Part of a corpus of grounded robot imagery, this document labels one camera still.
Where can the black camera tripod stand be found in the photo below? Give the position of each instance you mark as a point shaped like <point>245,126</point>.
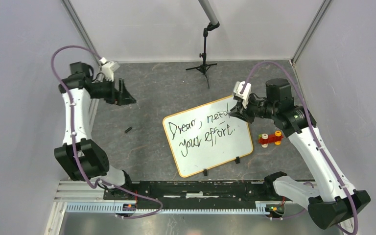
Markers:
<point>204,67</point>

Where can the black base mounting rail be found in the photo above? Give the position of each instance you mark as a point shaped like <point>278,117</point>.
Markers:
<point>187,194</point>

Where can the grey overhead pole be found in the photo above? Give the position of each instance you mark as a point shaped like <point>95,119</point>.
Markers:
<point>208,10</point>

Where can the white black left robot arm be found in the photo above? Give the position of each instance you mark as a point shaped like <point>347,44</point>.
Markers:
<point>79,156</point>

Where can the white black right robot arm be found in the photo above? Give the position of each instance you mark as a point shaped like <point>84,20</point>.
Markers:
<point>335,199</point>

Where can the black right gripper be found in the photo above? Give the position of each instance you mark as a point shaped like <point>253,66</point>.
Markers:
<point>247,117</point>

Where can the black marker cap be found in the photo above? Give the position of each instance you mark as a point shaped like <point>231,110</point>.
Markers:
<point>128,129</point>

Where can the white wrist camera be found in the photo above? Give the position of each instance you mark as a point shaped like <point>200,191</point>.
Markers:
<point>241,92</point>
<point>108,68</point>

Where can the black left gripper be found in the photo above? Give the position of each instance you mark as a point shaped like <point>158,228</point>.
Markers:
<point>123,97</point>

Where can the yellow framed whiteboard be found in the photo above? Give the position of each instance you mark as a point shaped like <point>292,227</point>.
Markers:
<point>203,137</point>

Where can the light blue cable duct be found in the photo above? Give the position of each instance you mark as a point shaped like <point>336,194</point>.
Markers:
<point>133,208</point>

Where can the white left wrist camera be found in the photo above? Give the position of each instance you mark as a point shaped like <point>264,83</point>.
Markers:
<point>108,68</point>

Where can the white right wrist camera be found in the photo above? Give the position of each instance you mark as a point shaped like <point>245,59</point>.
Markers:
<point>241,92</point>

